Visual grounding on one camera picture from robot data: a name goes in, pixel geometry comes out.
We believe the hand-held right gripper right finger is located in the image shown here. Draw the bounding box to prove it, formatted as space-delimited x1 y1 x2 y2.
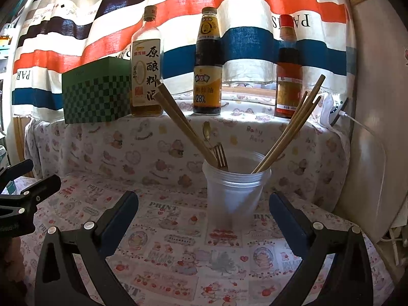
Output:
269 190 374 306

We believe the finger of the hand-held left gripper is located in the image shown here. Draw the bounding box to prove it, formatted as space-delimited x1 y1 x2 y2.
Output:
0 159 34 196
0 175 62 240

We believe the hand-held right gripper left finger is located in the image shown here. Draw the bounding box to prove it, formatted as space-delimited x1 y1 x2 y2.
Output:
34 190 139 306

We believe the clear plastic cup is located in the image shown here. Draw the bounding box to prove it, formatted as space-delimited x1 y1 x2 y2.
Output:
202 152 272 226

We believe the metal fork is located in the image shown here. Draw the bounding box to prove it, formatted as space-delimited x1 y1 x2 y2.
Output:
212 143 229 172

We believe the gold spoon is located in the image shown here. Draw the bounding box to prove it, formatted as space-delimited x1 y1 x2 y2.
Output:
202 121 213 150

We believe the person's left forearm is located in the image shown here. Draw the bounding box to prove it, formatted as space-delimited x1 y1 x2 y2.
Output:
0 237 28 297

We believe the printed tablecloth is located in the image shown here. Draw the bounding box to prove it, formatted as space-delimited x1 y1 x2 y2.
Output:
19 83 396 306

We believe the green checkered box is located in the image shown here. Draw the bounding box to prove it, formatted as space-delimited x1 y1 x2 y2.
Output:
61 56 133 125

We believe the white round device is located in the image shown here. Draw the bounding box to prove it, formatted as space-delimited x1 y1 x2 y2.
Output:
320 92 349 127

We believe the cooking wine bottle white label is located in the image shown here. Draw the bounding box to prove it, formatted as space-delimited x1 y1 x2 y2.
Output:
130 5 164 117

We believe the white board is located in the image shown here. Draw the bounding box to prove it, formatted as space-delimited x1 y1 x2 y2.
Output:
333 0 408 243

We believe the red cap sauce bottle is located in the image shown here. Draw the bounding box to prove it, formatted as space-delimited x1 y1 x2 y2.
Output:
274 14 303 119

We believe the striped curtain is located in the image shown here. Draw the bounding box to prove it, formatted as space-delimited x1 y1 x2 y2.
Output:
11 0 357 118

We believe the thin white cable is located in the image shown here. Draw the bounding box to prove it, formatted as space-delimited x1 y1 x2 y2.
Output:
378 223 404 266

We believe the white charging cable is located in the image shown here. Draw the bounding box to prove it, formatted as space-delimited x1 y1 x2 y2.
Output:
339 111 383 141

